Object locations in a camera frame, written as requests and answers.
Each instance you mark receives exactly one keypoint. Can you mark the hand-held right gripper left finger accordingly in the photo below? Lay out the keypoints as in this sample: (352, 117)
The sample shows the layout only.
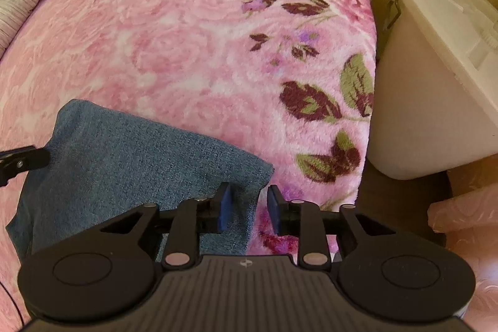
(225, 207)

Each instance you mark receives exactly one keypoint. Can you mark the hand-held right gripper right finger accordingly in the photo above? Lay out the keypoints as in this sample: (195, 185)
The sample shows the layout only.
(277, 209)

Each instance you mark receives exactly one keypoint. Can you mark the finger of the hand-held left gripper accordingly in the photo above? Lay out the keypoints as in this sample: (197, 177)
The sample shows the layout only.
(23, 161)

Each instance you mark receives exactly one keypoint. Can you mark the blue denim cloth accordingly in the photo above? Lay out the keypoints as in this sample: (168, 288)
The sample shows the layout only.
(124, 164)

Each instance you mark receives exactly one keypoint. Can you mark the white striped pillow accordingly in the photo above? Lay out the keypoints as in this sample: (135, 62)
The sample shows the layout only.
(15, 13)

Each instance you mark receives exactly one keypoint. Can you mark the pink rose print blanket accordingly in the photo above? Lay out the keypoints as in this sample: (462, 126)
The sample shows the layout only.
(175, 44)

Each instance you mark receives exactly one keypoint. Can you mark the white lidded plastic bin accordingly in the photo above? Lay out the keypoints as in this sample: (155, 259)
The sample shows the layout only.
(420, 83)

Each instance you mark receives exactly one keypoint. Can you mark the pink plastic bag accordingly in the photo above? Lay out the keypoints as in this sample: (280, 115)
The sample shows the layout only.
(474, 238)

